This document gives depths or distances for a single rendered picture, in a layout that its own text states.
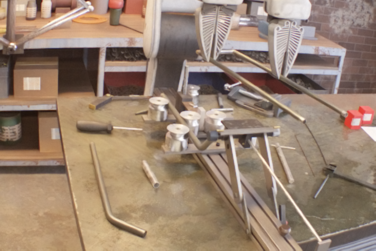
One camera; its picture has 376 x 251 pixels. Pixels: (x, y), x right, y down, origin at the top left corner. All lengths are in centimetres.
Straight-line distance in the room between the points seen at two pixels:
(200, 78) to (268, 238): 236
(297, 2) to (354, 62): 336
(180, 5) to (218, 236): 88
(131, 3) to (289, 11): 216
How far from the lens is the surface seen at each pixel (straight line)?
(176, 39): 149
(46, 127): 259
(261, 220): 87
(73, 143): 113
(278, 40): 91
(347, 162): 125
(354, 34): 414
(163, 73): 164
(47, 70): 245
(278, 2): 88
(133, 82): 299
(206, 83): 315
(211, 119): 113
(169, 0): 150
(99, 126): 118
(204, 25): 96
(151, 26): 149
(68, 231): 223
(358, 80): 435
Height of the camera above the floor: 141
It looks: 22 degrees down
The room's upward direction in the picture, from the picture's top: 7 degrees clockwise
